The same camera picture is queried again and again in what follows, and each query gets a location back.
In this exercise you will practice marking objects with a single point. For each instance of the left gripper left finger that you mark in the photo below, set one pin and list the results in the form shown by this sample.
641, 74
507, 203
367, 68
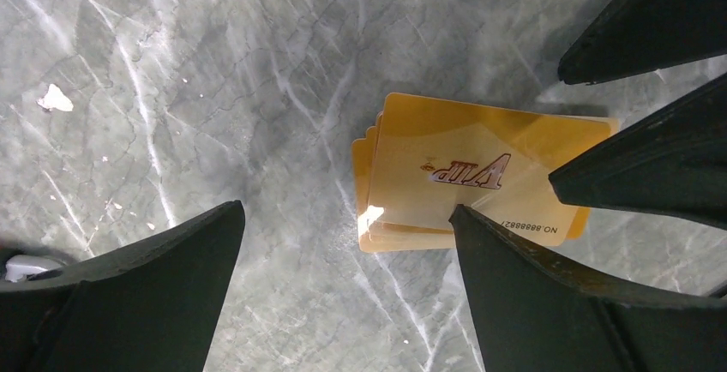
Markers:
152, 305

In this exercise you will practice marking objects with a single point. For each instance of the gold credit card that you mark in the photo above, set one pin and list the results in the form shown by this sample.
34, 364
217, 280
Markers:
424, 156

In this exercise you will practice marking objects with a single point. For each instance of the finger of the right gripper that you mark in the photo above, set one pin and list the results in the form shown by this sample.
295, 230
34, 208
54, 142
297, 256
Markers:
672, 163
633, 37

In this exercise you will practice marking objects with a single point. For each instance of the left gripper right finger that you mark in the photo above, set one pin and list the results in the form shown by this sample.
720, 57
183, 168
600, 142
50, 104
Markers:
536, 310

